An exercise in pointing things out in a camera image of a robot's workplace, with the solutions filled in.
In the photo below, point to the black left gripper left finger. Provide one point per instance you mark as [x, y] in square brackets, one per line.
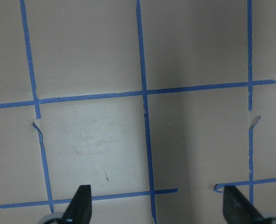
[79, 210]

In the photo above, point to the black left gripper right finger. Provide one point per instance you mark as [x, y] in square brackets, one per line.
[237, 209]

